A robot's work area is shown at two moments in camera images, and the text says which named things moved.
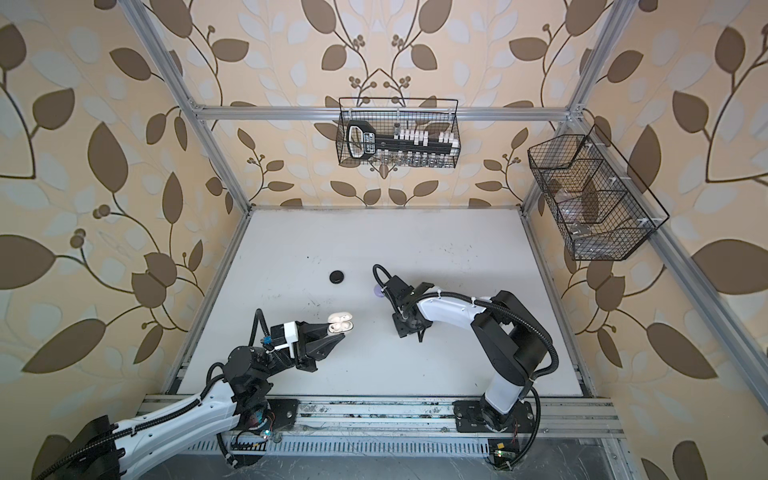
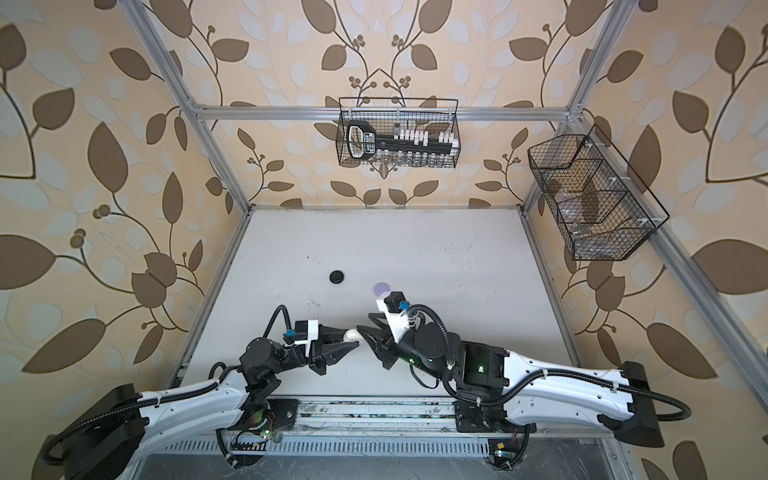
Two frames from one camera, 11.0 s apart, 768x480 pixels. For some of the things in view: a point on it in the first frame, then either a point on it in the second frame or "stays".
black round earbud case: x=336 y=276 stays
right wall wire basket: x=599 y=206 stays
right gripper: x=401 y=329 -> x=385 y=346
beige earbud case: x=340 y=322 -> x=353 y=335
